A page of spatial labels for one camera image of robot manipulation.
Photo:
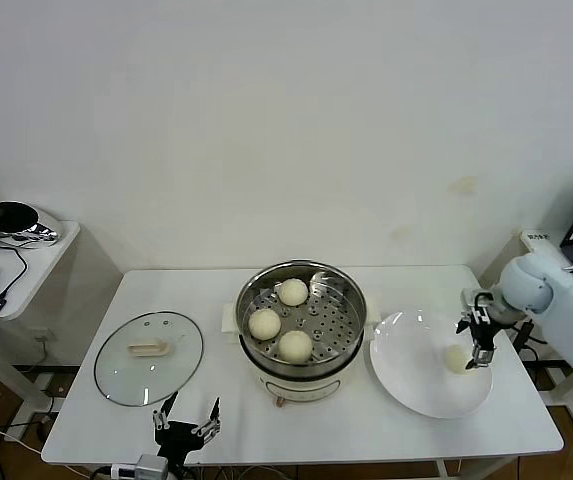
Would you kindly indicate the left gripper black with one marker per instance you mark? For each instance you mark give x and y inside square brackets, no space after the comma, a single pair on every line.
[176,435]

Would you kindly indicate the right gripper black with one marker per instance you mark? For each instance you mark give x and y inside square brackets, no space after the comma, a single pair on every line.
[483,332]

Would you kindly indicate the white steamed baozi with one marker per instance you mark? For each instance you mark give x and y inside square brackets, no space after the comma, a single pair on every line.
[456,360]
[293,291]
[264,324]
[295,346]

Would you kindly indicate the steel perforated steamer basket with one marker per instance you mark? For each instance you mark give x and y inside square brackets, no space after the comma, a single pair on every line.
[331,330]

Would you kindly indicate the white round plate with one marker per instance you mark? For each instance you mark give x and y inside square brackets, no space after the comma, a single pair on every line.
[406,370]

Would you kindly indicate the cream electric cooking pot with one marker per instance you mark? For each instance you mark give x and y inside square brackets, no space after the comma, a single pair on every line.
[301,387]

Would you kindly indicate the white labelled power strip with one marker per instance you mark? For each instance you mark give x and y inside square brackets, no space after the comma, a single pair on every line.
[536,240]

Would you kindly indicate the left wrist camera silver box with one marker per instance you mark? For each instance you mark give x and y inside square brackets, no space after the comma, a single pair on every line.
[151,467]

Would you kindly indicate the white wall socket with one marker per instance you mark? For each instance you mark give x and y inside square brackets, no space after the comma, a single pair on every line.
[41,336]

